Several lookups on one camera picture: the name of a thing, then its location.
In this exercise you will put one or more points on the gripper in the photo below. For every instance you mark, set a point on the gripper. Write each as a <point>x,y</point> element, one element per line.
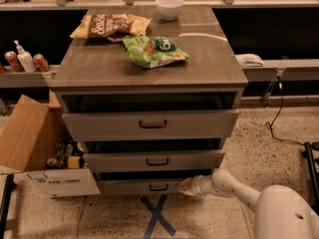
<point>198,186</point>

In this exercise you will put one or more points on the grey drawer cabinet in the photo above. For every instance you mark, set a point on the grey drawer cabinet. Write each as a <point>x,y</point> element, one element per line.
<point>97,76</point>

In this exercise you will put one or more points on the left red soda can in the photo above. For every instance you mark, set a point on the left red soda can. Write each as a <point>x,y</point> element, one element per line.
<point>13,61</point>

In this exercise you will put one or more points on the brown yellow chip bag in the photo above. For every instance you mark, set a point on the brown yellow chip bag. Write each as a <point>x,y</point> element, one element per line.
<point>114,27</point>

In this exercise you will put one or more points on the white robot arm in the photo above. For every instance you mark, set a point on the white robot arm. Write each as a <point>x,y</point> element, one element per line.
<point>280,212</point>

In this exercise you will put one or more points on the green chip bag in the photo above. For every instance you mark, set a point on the green chip bag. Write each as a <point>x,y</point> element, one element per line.
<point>153,52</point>

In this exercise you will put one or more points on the black bar lower left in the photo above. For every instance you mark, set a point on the black bar lower left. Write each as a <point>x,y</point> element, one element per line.
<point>8,188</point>

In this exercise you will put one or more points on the white bowl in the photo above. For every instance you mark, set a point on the white bowl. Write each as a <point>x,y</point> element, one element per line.
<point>169,9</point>

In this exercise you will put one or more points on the red soda can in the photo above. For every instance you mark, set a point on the red soda can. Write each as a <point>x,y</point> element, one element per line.
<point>13,61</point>
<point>41,63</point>

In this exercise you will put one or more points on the white folded cloth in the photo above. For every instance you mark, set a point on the white folded cloth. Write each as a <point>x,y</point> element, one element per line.
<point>249,60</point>

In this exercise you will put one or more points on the white pump bottle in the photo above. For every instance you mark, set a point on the white pump bottle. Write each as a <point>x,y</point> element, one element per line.
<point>25,58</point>

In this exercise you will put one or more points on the right red soda can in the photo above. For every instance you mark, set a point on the right red soda can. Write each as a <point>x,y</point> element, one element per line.
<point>41,63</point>

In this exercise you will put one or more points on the black stand base right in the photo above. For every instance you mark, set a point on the black stand base right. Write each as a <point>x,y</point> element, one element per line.
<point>308,153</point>

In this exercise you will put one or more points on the grey drawer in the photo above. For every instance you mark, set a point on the grey drawer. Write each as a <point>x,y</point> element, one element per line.
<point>138,186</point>
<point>153,160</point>
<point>150,125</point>

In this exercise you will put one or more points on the cardboard box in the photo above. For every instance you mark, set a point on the cardboard box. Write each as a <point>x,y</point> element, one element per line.
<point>34,142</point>

